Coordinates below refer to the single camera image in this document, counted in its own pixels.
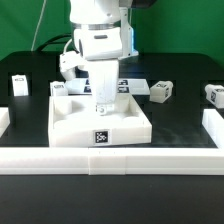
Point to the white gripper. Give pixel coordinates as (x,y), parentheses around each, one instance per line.
(103,78)

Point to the white square tabletop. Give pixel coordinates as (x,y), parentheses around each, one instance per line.
(74,122)

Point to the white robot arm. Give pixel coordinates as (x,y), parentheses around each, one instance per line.
(97,37)

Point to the white U-shaped obstacle fence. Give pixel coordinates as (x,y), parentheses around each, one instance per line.
(111,161)

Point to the white marker base plate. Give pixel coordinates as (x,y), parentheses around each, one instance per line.
(132,86)

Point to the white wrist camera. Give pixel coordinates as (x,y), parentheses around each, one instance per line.
(68,61)

